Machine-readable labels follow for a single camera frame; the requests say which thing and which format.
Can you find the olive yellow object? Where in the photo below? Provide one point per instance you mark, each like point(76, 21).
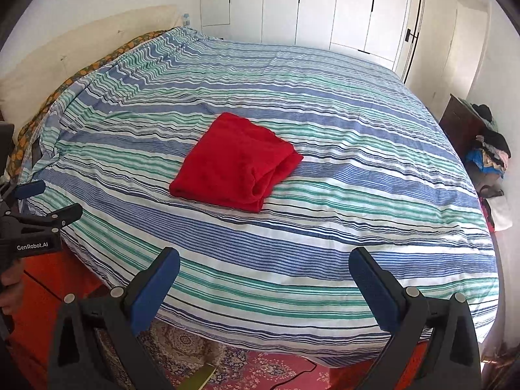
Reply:
point(203, 375)

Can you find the red patterned carpet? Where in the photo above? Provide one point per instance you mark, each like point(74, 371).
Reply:
point(264, 373)

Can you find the pile of clothes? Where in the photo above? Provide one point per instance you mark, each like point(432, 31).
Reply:
point(493, 158)

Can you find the beige headboard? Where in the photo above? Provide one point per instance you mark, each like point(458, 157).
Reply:
point(61, 40)

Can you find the dark wooden dresser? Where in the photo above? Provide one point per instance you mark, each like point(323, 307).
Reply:
point(457, 126)

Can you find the small white bottle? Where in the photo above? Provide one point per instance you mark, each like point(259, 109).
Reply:
point(185, 19)

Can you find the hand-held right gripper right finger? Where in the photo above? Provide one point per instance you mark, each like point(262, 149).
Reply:
point(373, 288)

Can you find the red sweater with white figure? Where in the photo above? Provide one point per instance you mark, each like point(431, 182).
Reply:
point(231, 162)

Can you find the blue green striped duvet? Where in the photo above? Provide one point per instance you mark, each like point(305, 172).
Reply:
point(325, 231)

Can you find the white wardrobe doors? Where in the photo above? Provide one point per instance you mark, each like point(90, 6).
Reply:
point(317, 4)

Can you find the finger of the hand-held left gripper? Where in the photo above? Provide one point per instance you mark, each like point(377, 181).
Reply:
point(30, 189)
point(67, 213)

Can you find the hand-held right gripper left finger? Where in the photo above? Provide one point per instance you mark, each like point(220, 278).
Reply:
point(156, 288)

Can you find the person's left hand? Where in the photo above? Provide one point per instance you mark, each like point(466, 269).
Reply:
point(12, 288)

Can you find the orange patterned bed sheet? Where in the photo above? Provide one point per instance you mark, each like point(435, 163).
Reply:
point(57, 89)

